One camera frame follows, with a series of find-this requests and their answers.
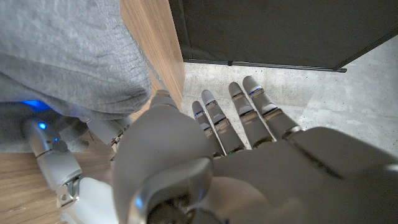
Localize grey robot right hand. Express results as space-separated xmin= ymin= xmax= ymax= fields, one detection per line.
xmin=21 ymin=116 xmax=134 ymax=208

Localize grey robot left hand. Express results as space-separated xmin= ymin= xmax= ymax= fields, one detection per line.
xmin=111 ymin=75 xmax=398 ymax=224

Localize grey cotton shorts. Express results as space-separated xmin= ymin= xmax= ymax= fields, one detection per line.
xmin=0 ymin=0 xmax=153 ymax=153

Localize black backdrop curtain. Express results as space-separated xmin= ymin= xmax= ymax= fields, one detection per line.
xmin=169 ymin=0 xmax=398 ymax=73

